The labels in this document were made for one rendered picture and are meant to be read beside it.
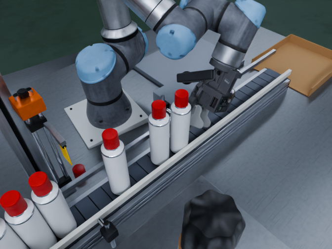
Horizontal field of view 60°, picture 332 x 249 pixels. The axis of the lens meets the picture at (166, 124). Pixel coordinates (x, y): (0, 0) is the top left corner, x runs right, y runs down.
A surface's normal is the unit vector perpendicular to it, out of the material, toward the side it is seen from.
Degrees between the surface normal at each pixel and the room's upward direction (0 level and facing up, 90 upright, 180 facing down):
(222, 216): 0
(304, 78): 0
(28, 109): 90
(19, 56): 0
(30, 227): 90
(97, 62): 10
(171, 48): 92
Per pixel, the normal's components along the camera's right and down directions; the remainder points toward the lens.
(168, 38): -0.47, 0.66
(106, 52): -0.13, -0.60
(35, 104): 0.68, 0.53
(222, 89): -0.63, 0.07
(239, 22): -0.33, 0.27
